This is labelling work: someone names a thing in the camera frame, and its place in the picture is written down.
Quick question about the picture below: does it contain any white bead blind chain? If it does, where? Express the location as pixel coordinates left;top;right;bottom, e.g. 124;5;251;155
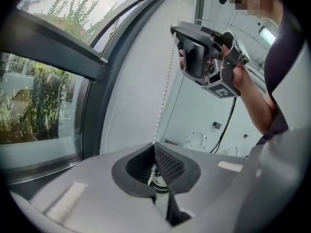
147;30;177;186

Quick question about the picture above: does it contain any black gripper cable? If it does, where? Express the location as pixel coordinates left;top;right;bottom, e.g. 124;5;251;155
210;97;238;154

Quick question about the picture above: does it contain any person's dark shirt torso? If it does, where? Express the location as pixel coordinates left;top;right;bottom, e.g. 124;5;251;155
256;0;306;145

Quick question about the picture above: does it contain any person's right forearm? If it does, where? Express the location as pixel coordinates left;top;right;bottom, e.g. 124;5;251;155
233;81;279;136

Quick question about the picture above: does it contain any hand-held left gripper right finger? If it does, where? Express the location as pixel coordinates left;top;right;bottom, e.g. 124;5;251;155
154;141;251;228

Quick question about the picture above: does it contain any person's right hand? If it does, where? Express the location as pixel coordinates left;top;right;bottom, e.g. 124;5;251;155
218;42;245;89

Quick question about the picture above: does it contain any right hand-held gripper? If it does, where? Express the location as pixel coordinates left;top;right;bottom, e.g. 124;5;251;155
170;20;251;100

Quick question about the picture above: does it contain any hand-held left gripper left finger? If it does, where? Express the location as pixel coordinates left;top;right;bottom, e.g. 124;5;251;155
9;142;172;233

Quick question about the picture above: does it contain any black framed window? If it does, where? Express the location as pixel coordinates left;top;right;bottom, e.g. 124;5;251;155
0;0;171;186

